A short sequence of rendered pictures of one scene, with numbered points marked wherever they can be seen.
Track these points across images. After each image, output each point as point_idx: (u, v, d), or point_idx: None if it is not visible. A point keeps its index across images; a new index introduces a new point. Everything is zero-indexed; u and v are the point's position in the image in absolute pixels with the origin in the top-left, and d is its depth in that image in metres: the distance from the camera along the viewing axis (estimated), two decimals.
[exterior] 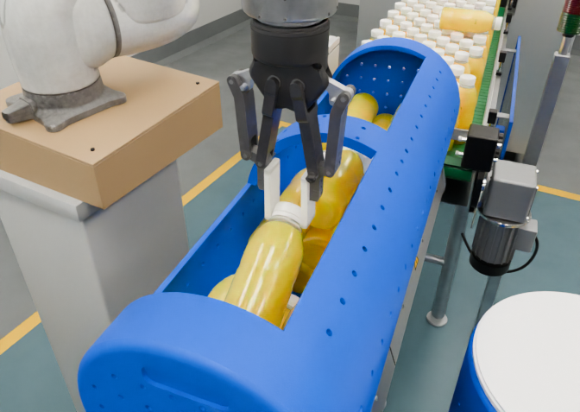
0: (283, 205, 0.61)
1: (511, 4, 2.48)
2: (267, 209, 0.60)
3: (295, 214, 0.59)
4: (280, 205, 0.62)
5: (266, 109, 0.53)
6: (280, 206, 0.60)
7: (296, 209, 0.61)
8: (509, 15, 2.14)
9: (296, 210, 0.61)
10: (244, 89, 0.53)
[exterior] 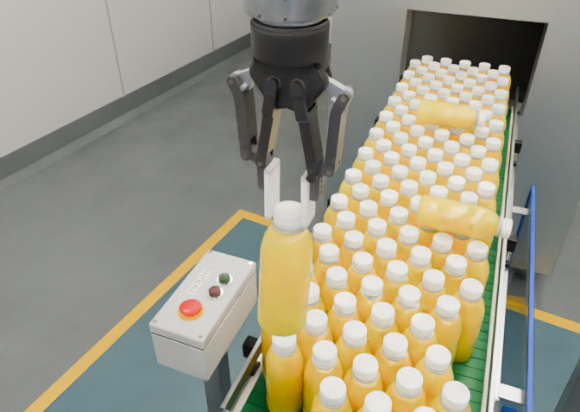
0: (280, 211, 0.61)
1: (519, 107, 1.92)
2: (267, 209, 0.60)
3: (293, 226, 0.60)
4: (278, 208, 0.61)
5: (266, 109, 0.53)
6: (277, 219, 0.60)
7: (294, 212, 0.60)
8: (518, 144, 1.58)
9: (295, 211, 0.61)
10: (244, 89, 0.53)
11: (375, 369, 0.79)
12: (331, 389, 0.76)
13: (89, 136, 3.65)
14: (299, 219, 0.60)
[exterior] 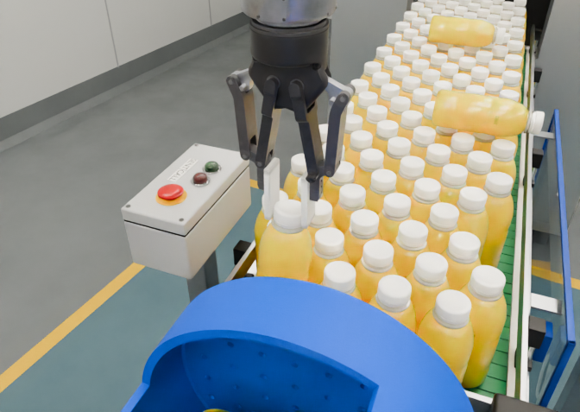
0: (280, 209, 0.61)
1: (535, 46, 1.79)
2: (267, 209, 0.60)
3: (293, 225, 0.60)
4: (278, 206, 0.61)
5: (265, 109, 0.53)
6: (277, 218, 0.60)
7: (294, 212, 0.60)
8: (538, 72, 1.45)
9: (295, 210, 0.61)
10: (243, 89, 0.53)
11: (389, 254, 0.66)
12: (338, 273, 0.63)
13: (81, 106, 3.52)
14: (299, 218, 0.60)
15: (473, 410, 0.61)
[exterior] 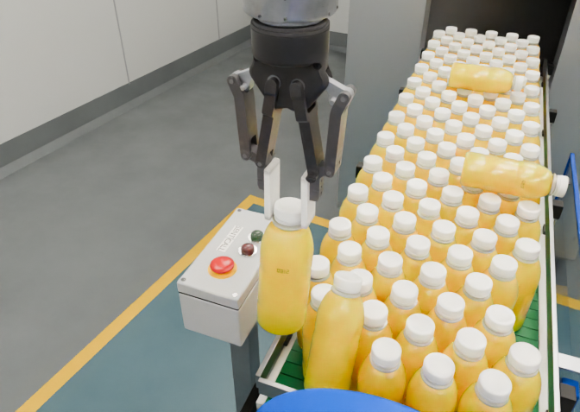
0: (341, 275, 0.70)
1: (547, 80, 1.84)
2: (267, 209, 0.60)
3: (352, 289, 0.69)
4: (338, 274, 0.71)
5: (266, 109, 0.53)
6: (337, 282, 0.70)
7: (353, 278, 0.70)
8: (553, 114, 1.50)
9: (353, 277, 0.71)
10: (244, 89, 0.53)
11: (431, 330, 0.70)
12: (385, 350, 0.68)
13: (93, 123, 3.57)
14: (357, 284, 0.70)
15: None
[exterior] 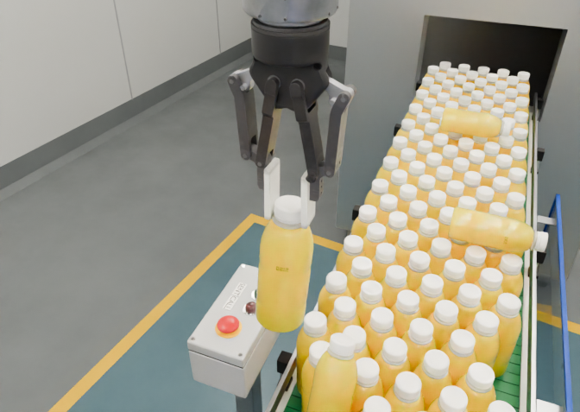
0: (337, 339, 0.78)
1: (537, 114, 1.91)
2: (267, 209, 0.60)
3: (346, 352, 0.77)
4: (334, 337, 0.78)
5: (266, 109, 0.53)
6: (333, 345, 0.77)
7: (347, 342, 0.78)
8: (540, 153, 1.57)
9: (347, 341, 0.78)
10: (244, 89, 0.53)
11: (418, 388, 0.78)
12: (375, 408, 0.75)
13: (97, 140, 3.64)
14: (351, 347, 0.77)
15: None
